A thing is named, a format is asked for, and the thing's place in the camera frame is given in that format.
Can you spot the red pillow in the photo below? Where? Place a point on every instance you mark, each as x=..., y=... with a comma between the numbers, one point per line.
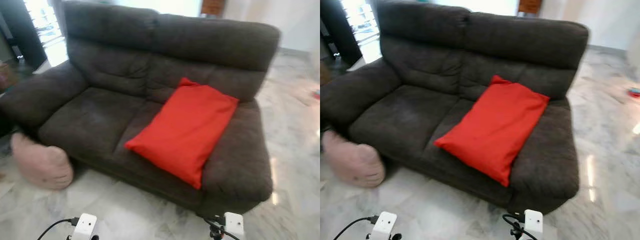
x=495, y=127
x=185, y=130

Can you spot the dark brown two-seat sofa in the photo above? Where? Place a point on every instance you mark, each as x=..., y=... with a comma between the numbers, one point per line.
x=100, y=115
x=400, y=115

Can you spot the small red teal toy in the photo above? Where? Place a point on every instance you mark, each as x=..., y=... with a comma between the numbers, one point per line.
x=316, y=94
x=634, y=92

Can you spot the dark door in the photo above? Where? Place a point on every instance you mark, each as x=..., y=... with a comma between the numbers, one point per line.
x=340, y=35
x=20, y=35

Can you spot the brown wooden chair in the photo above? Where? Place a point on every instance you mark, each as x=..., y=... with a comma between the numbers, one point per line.
x=213, y=7
x=530, y=6

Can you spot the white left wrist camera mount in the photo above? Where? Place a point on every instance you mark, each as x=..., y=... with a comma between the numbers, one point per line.
x=84, y=227
x=385, y=225

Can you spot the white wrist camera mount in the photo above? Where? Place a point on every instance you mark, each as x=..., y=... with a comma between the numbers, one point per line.
x=234, y=224
x=84, y=227
x=533, y=221
x=385, y=225

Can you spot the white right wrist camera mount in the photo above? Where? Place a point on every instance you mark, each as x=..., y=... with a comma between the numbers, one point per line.
x=533, y=221
x=234, y=224

